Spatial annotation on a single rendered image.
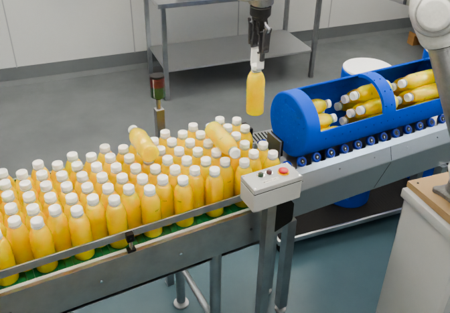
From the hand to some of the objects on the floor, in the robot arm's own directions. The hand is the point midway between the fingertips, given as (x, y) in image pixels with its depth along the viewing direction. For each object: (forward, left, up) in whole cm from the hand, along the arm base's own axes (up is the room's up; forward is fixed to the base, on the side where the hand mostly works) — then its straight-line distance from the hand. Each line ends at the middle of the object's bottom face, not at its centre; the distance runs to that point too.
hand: (257, 58), depth 188 cm
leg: (0, -22, -142) cm, 144 cm away
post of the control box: (-23, +3, -144) cm, 146 cm away
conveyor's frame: (+1, +71, -145) cm, 161 cm away
